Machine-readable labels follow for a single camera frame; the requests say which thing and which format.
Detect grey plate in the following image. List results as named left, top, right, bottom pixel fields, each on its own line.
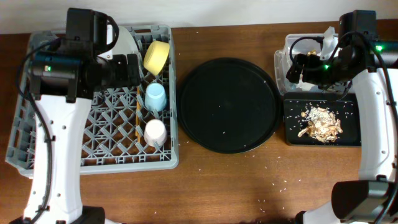
left=99, top=26, right=139, bottom=60

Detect wooden chopstick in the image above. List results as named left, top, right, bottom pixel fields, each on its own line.
left=135, top=87, right=141, bottom=143
left=135, top=103, right=141, bottom=142

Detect yellow bowl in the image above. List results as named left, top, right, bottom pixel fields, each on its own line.
left=144, top=40, right=170, bottom=75

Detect blue plastic cup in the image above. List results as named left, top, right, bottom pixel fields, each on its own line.
left=145, top=83, right=167, bottom=111

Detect food scraps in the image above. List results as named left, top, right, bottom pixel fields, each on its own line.
left=297, top=107, right=343, bottom=143

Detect pink plastic cup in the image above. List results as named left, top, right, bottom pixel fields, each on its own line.
left=144, top=119, right=167, bottom=147

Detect white napkin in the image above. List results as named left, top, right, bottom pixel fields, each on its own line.
left=294, top=27, right=338, bottom=62

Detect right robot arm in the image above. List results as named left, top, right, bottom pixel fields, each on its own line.
left=285, top=10, right=397, bottom=223

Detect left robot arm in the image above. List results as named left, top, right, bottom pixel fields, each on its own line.
left=16, top=8, right=140, bottom=223

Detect clear plastic bin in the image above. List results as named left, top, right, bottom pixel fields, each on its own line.
left=274, top=34, right=345, bottom=95

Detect black rectangular tray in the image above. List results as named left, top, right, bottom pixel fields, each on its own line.
left=283, top=92, right=361, bottom=146

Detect round black tray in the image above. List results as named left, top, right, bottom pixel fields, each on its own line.
left=177, top=58, right=282, bottom=154

